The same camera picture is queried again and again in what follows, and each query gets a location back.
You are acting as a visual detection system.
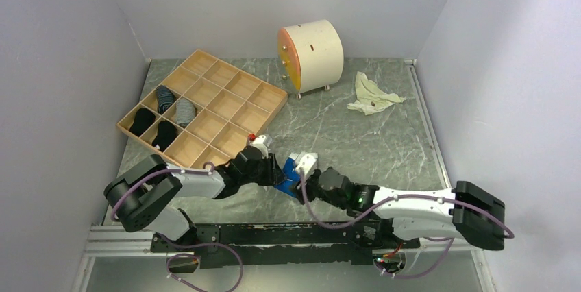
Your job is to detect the blue underwear white trim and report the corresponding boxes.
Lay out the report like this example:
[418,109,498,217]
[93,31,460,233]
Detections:
[274,157,300,199]

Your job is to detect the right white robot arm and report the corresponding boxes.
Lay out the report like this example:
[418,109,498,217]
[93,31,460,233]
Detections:
[295,167,515,251]

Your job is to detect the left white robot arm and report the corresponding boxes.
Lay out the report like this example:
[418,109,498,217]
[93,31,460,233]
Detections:
[103,146,287,251]

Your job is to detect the wooden compartment tray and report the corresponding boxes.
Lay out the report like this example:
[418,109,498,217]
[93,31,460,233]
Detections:
[117,49,288,169]

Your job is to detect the grey rolled sock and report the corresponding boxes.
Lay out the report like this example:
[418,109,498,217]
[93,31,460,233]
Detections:
[175,98,197,128]

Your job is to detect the cream cloth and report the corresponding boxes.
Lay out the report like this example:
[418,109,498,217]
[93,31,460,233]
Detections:
[347,71,406,115]

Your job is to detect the dark striped rolled sock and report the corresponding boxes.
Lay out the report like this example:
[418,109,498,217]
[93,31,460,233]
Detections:
[155,85,176,114]

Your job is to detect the cream cylindrical drawer cabinet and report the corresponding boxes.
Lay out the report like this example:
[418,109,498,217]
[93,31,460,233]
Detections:
[277,19,345,99]

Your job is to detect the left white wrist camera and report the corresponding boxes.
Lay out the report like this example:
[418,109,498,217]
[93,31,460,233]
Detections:
[247,134,273,158]

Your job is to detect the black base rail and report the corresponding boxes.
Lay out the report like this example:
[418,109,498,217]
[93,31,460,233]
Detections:
[150,219,420,269]

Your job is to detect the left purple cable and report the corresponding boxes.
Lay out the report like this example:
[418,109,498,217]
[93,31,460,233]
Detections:
[110,160,246,292]

